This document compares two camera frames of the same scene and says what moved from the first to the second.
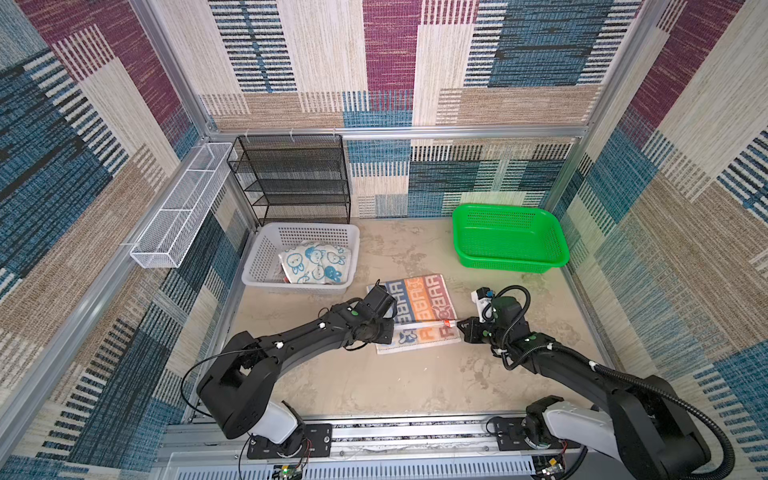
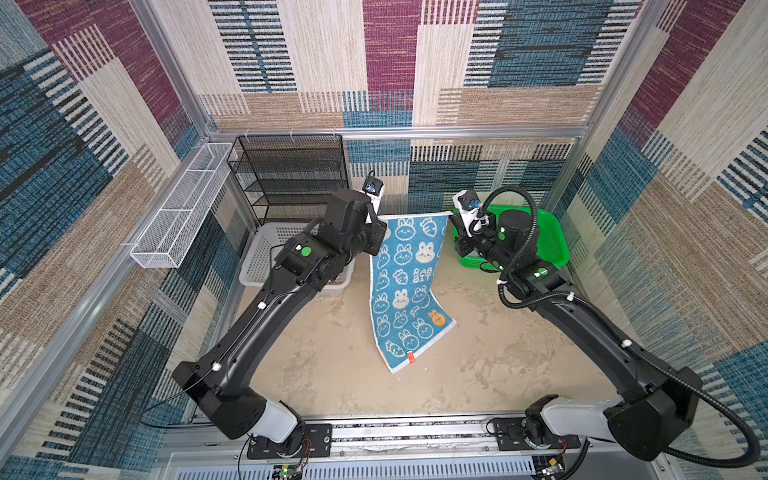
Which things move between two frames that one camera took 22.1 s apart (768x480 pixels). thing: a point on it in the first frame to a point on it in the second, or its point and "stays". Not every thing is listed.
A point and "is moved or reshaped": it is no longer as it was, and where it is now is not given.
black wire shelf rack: [294, 179] stays
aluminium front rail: [435, 450] stays
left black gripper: [386, 335] to [375, 233]
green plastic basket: [513, 237] stays
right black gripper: [469, 332] to [463, 240]
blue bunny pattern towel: [316, 263] is moved or reshaped
